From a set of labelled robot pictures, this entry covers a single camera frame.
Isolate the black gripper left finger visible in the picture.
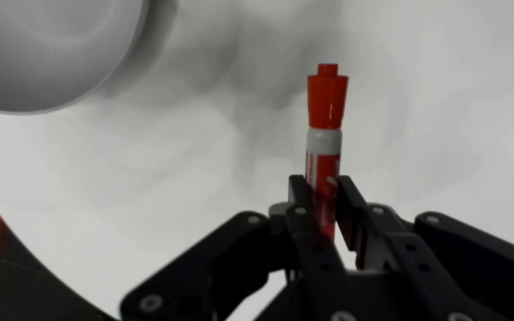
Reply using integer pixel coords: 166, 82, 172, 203
120, 173, 354, 321

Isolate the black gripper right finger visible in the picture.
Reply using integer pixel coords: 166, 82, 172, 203
334, 174, 514, 321

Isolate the red and white marker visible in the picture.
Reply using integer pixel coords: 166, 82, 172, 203
304, 62, 350, 242

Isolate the grey round bowl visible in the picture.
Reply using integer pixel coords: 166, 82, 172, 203
0, 0, 152, 114

